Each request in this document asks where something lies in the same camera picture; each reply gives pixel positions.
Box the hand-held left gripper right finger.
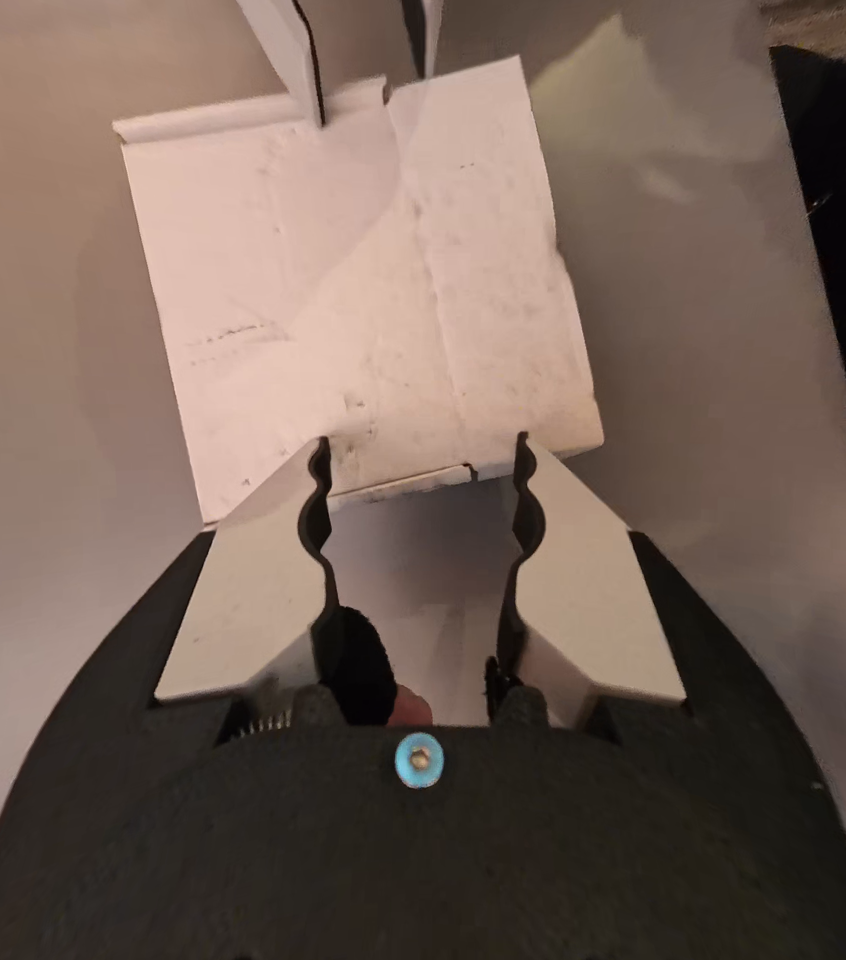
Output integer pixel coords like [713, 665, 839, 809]
[483, 431, 688, 727]

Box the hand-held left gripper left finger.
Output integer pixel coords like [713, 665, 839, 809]
[155, 436, 341, 702]

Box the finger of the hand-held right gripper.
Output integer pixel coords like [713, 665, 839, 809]
[400, 0, 446, 81]
[231, 0, 329, 129]

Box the white cardboard box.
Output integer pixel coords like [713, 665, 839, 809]
[111, 54, 605, 532]

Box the person's left hand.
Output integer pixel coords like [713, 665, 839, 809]
[390, 686, 435, 727]

